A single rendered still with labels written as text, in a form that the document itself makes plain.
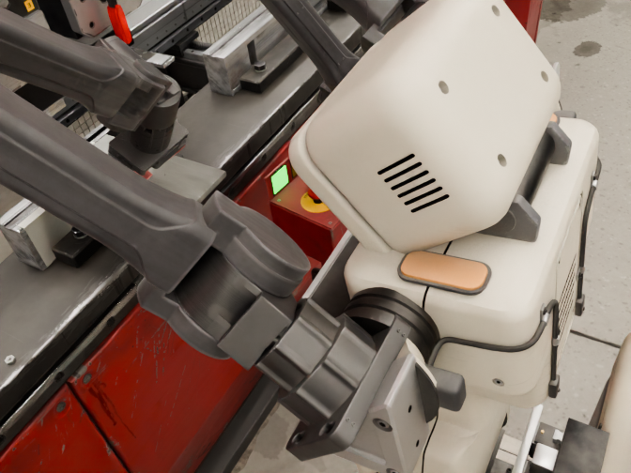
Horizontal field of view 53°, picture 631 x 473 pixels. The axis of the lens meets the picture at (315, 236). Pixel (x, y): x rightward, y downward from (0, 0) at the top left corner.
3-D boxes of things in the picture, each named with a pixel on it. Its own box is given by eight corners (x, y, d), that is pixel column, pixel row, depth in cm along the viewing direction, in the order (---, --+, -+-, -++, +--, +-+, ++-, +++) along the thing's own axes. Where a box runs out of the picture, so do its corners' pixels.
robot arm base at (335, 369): (349, 450, 44) (414, 323, 51) (260, 378, 43) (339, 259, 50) (297, 463, 51) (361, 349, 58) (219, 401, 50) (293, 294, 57)
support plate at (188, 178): (156, 250, 92) (153, 245, 91) (31, 201, 102) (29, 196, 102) (226, 175, 102) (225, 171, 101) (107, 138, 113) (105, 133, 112)
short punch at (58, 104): (23, 141, 99) (-4, 88, 92) (15, 138, 99) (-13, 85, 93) (69, 107, 104) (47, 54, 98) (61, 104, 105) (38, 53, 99)
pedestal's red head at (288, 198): (335, 270, 130) (329, 205, 117) (276, 241, 137) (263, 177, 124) (388, 213, 140) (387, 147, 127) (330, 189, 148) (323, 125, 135)
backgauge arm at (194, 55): (244, 107, 161) (234, 57, 151) (67, 62, 187) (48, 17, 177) (261, 91, 165) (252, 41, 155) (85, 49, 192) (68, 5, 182)
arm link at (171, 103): (160, 109, 79) (192, 88, 83) (120, 73, 80) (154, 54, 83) (153, 141, 85) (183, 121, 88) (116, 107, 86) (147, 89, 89)
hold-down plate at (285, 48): (260, 95, 139) (258, 83, 137) (240, 89, 141) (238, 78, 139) (326, 31, 157) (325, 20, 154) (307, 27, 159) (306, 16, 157)
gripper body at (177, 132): (106, 150, 89) (109, 118, 83) (153, 113, 95) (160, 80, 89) (142, 178, 89) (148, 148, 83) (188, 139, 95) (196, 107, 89)
